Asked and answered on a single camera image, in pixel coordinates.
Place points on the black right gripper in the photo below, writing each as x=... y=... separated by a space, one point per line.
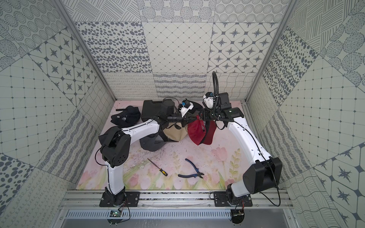
x=206 y=114

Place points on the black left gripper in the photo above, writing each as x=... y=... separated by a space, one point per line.
x=185 y=118

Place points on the beige baseball cap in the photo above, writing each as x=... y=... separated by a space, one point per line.
x=175 y=132

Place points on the dark red baseball cap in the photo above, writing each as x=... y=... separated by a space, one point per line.
x=201 y=132

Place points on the navy baseball cap metal buckle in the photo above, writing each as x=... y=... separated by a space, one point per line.
x=128 y=117

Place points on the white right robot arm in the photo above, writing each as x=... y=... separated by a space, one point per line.
x=264 y=171

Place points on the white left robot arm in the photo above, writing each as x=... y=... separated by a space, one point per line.
x=115 y=146

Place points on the black plastic tool case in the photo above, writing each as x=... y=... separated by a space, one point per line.
x=157 y=109

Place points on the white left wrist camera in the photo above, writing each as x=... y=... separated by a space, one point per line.
x=184 y=107

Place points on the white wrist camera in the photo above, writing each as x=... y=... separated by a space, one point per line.
x=184 y=107
x=209 y=100

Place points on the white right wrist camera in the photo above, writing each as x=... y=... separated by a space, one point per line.
x=209 y=100

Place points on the yellow handled screwdriver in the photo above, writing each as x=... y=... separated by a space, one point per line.
x=160 y=170

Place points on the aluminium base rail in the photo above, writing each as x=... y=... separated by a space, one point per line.
x=169 y=205

